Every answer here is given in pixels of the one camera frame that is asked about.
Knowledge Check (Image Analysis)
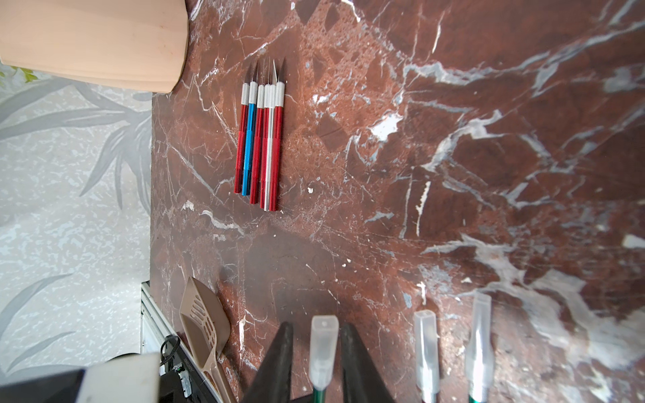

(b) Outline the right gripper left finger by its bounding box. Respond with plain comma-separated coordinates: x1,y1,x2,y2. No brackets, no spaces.
242,322,293,403

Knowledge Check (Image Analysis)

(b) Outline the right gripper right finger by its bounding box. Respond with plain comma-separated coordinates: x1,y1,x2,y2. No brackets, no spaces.
341,323,395,403

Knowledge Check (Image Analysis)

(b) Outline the green carving knife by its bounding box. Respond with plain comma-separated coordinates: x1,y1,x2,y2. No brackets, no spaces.
465,292,496,402
308,315,339,403

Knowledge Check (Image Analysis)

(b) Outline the red carving knife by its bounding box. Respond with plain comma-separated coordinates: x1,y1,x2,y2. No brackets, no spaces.
250,62,266,204
269,60,286,211
234,64,253,193
260,60,271,209
413,310,440,403

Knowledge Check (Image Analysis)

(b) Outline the blue carving knife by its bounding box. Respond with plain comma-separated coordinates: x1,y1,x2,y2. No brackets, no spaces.
242,62,258,196

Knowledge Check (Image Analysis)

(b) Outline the silver carving knife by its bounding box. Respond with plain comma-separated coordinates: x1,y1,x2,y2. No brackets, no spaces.
264,60,277,211

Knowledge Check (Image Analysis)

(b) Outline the brown plastic scoop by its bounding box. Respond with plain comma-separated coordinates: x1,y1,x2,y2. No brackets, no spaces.
180,277,237,402

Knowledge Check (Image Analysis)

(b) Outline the terracotta flower pot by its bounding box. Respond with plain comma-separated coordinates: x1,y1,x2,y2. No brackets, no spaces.
1,1,189,93

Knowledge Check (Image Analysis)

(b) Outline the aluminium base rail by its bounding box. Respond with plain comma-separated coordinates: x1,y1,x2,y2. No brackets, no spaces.
140,281,222,402

